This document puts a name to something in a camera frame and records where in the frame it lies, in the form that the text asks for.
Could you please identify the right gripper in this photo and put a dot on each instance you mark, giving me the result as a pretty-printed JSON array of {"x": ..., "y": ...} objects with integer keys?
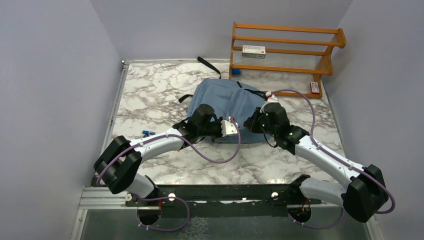
[{"x": 252, "y": 122}]

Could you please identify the small blue object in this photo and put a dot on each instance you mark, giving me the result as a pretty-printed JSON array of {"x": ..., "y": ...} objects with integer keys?
[{"x": 236, "y": 71}]

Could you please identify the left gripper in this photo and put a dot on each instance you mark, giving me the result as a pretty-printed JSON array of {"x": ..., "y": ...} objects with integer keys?
[{"x": 218, "y": 122}]

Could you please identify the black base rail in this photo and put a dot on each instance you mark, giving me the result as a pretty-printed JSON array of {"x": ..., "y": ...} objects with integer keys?
[{"x": 206, "y": 201}]

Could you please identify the blue student backpack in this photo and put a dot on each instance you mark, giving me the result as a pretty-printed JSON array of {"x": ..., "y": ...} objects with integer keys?
[{"x": 229, "y": 98}]

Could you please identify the white box on shelf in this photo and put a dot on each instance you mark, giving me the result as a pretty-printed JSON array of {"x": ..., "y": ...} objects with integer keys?
[{"x": 253, "y": 51}]

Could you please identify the wooden shelf rack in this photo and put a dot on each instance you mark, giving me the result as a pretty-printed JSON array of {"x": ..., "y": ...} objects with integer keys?
[{"x": 295, "y": 56}]

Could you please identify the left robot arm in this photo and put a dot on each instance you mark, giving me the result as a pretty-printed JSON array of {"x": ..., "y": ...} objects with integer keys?
[{"x": 118, "y": 165}]

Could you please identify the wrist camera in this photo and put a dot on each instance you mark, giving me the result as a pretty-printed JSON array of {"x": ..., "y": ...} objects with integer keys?
[
  {"x": 229, "y": 127},
  {"x": 270, "y": 99}
]

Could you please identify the small red white box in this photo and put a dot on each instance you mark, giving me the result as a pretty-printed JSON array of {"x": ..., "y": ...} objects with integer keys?
[{"x": 314, "y": 88}]

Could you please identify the blue capped pen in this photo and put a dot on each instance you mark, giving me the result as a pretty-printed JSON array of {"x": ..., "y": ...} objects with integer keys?
[{"x": 146, "y": 132}]

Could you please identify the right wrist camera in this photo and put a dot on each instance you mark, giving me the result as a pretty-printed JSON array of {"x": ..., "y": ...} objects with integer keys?
[{"x": 270, "y": 99}]

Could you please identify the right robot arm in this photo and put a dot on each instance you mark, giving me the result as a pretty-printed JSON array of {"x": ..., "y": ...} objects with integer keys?
[{"x": 359, "y": 190}]

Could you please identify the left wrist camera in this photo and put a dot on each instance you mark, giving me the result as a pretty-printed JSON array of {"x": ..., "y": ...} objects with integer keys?
[{"x": 229, "y": 127}]

